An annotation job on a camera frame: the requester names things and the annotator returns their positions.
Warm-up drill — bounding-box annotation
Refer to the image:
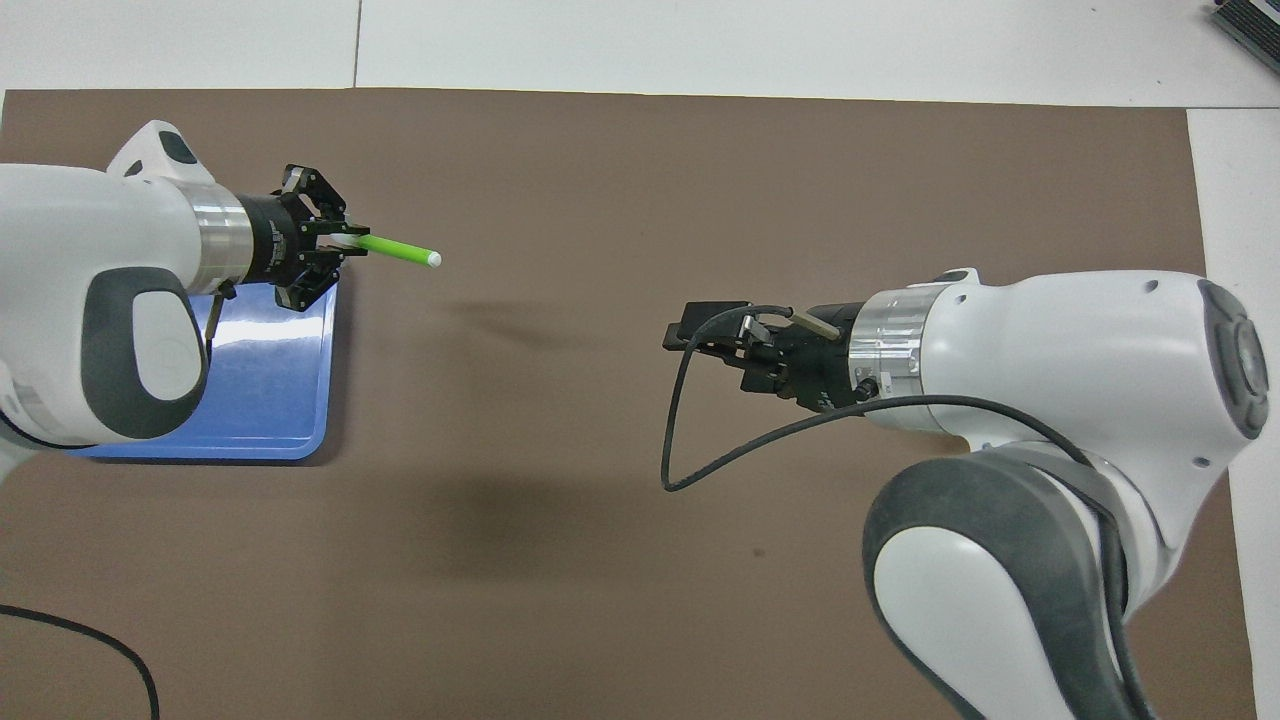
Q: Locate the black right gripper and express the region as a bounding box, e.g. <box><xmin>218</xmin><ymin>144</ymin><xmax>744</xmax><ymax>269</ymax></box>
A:
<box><xmin>661</xmin><ymin>300</ymin><xmax>867</xmax><ymax>413</ymax></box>

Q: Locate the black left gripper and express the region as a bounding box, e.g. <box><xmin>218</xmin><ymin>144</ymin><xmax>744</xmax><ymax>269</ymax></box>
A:
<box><xmin>240</xmin><ymin>164</ymin><xmax>371</xmax><ymax>313</ymax></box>

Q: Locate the green marker pen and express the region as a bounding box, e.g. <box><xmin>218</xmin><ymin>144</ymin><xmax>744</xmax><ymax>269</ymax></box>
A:
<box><xmin>338</xmin><ymin>232</ymin><xmax>443</xmax><ymax>269</ymax></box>

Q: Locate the blue plastic tray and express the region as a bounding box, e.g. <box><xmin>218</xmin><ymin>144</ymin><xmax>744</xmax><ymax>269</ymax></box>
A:
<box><xmin>68</xmin><ymin>270</ymin><xmax>339</xmax><ymax>461</ymax></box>

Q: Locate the brown table mat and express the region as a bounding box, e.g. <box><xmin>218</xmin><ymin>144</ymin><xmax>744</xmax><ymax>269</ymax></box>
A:
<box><xmin>0</xmin><ymin>88</ymin><xmax>1259</xmax><ymax>720</ymax></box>

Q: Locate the grey ribbed device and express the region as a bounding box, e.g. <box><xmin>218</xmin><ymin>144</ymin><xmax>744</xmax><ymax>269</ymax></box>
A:
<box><xmin>1212</xmin><ymin>0</ymin><xmax>1280</xmax><ymax>61</ymax></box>

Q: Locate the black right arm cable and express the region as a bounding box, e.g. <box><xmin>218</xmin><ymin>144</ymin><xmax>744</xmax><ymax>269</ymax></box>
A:
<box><xmin>660</xmin><ymin>305</ymin><xmax>1156</xmax><ymax>720</ymax></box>

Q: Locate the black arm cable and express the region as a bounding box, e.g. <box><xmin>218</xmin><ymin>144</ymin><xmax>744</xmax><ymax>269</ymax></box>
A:
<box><xmin>0</xmin><ymin>283</ymin><xmax>237</xmax><ymax>720</ymax></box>
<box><xmin>660</xmin><ymin>305</ymin><xmax>1156</xmax><ymax>720</ymax></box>

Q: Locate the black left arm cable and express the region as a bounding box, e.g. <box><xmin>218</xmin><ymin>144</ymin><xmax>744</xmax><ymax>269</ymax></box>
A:
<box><xmin>0</xmin><ymin>283</ymin><xmax>237</xmax><ymax>720</ymax></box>

